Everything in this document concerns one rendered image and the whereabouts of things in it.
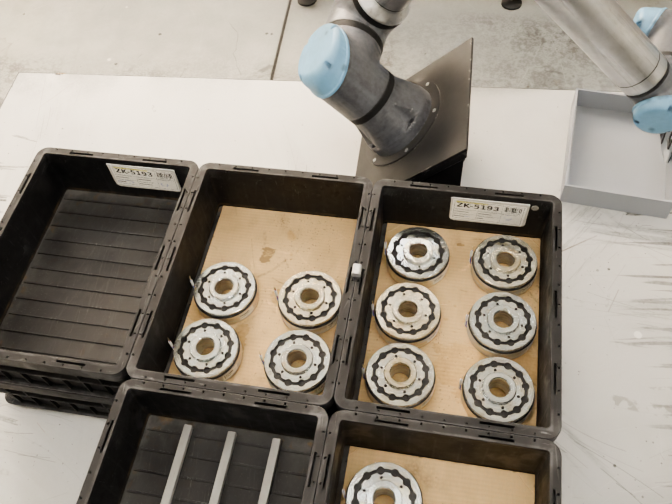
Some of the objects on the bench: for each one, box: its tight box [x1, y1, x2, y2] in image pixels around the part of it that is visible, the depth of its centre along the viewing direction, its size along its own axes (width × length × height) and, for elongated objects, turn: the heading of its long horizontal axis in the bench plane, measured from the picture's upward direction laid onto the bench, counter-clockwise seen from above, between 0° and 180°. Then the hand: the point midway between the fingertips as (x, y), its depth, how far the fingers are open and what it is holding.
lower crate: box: [0, 382, 114, 419], centre depth 125 cm, size 40×30×12 cm
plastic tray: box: [560, 88, 672, 219], centre depth 141 cm, size 27×20×5 cm
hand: (671, 154), depth 138 cm, fingers closed
